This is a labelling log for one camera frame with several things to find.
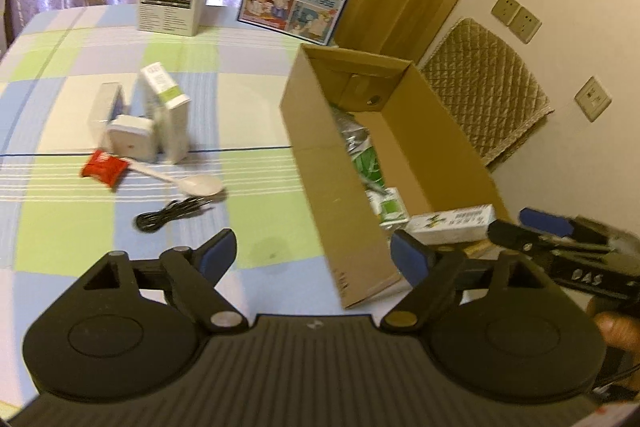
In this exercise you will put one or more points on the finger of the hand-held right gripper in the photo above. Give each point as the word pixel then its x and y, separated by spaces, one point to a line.
pixel 517 237
pixel 547 221

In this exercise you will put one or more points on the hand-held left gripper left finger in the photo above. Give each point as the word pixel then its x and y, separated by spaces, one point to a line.
pixel 220 253

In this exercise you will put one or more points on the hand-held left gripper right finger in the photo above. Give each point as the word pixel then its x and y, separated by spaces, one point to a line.
pixel 407 254

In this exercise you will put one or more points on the green white medicine box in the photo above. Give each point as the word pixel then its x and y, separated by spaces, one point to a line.
pixel 390 206

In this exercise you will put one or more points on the long white medicine box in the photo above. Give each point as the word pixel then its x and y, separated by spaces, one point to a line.
pixel 450 222

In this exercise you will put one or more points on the beige plastic spoon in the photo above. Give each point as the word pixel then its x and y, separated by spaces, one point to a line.
pixel 200 184

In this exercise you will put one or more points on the silver green foil pouch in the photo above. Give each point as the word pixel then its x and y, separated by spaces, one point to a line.
pixel 362 147

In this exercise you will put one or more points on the brown cardboard box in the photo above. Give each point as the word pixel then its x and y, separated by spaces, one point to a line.
pixel 330 167

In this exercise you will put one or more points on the red snack packet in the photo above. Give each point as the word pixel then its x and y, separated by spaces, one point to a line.
pixel 105 169

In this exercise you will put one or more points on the white carton with green stripe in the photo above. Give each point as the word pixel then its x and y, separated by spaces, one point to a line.
pixel 170 117

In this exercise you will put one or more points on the person's right hand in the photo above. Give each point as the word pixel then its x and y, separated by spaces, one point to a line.
pixel 617 332

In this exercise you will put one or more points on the white square device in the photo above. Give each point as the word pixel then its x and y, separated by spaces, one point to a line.
pixel 130 138

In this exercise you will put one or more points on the quilted beige chair cushion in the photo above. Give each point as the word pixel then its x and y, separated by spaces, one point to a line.
pixel 487 87

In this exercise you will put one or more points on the beige wall socket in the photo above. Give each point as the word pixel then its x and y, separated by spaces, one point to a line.
pixel 593 99
pixel 504 8
pixel 526 25

